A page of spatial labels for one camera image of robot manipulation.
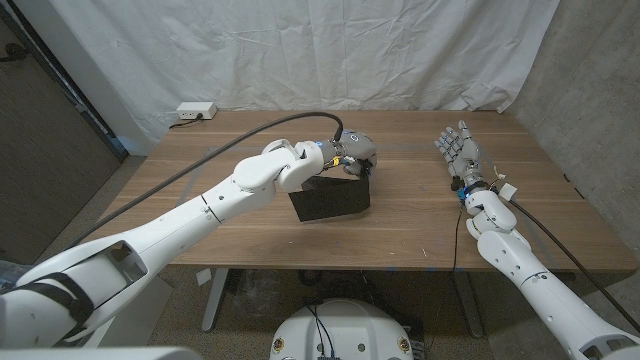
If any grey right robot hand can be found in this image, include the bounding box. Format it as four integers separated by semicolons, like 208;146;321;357
433;119;484;191

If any white floor platform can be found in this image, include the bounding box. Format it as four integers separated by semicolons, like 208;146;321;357
79;274;174;349

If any white power strip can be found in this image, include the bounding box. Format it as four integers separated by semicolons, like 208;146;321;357
176;101;219;121

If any perforated partition panel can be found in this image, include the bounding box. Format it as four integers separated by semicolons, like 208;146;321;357
0;19;124;256

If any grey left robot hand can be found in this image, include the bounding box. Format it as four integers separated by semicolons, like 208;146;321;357
327;130;379;179

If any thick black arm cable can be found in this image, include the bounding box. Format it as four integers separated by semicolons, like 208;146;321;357
509;198;640;334
64;111;345;251

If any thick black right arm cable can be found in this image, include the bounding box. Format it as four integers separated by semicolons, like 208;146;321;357
509;198;640;334

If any white backdrop cloth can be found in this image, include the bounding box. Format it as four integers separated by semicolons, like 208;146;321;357
47;0;561;156

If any grey table leg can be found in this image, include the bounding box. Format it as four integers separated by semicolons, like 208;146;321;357
452;269;484;339
201;268;230;332

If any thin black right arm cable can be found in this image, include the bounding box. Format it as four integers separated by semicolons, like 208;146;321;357
452;202;464;272

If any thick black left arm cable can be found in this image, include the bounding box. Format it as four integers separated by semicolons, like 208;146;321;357
64;111;345;251

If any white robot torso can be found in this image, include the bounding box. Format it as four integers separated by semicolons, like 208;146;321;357
268;298;415;360

